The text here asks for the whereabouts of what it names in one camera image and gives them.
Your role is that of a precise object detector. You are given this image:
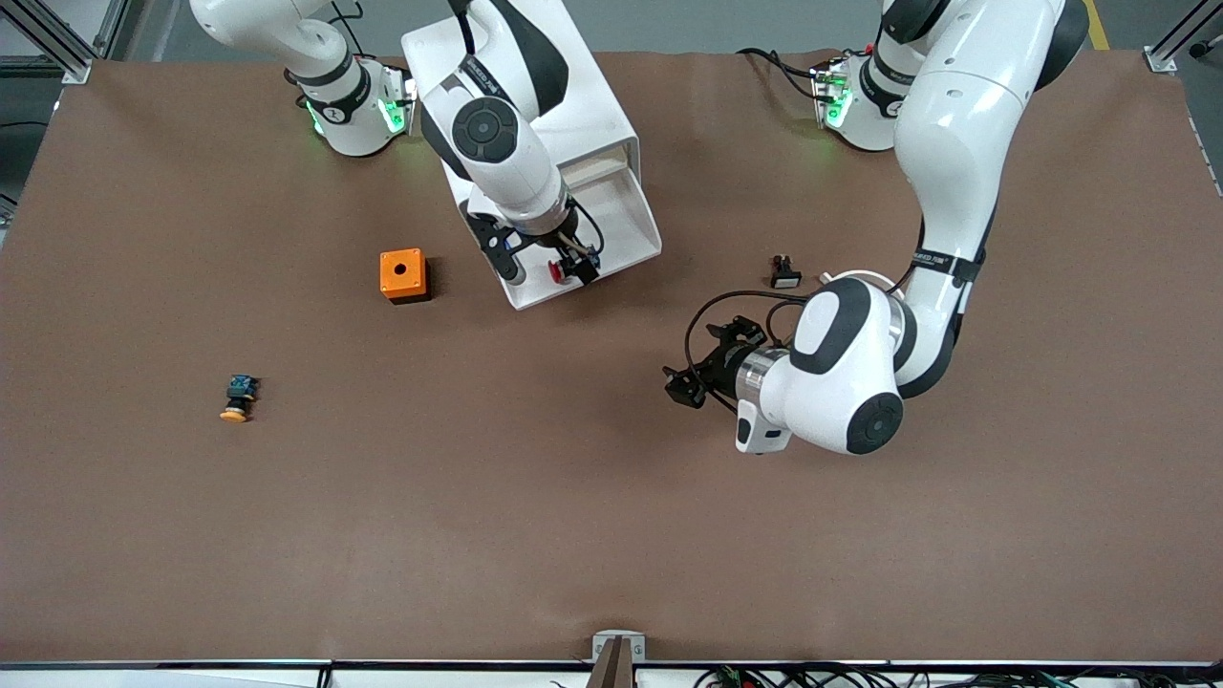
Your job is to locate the white plastic drawer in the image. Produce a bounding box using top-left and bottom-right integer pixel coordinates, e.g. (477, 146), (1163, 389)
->
(464, 162), (662, 311)
(562, 145), (633, 190)

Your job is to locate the black cable tangle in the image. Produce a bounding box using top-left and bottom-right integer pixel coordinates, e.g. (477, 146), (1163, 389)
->
(693, 663), (1223, 688)

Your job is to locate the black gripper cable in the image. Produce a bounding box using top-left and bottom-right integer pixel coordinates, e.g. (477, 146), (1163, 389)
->
(683, 290), (823, 414)
(564, 196), (605, 254)

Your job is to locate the dark tapered camera post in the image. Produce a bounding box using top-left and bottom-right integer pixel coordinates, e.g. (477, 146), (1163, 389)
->
(585, 637), (636, 688)

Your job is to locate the yellow push button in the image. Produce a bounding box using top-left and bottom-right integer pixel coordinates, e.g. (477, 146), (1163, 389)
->
(220, 375), (261, 423)

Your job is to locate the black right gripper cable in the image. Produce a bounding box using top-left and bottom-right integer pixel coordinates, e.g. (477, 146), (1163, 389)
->
(564, 196), (605, 254)

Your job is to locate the aluminium frame post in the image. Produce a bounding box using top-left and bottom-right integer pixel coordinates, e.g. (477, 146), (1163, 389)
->
(91, 0), (130, 58)
(0, 0), (94, 85)
(1144, 0), (1223, 75)

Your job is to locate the red push button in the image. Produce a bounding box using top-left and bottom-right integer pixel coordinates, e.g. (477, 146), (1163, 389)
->
(548, 252), (601, 286)

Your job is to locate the grey metal mount bracket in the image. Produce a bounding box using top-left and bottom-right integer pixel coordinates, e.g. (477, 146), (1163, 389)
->
(591, 631), (647, 663)

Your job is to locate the black arm base cable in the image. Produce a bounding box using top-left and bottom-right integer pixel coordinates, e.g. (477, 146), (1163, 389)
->
(738, 46), (825, 101)

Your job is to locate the orange box with hole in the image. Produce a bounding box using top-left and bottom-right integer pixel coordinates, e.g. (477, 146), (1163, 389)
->
(379, 248), (432, 305)

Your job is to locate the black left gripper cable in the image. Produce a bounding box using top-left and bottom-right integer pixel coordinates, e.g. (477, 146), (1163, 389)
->
(683, 290), (823, 414)

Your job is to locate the white drawer cabinet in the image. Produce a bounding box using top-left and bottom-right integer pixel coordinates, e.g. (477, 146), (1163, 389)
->
(401, 0), (641, 206)

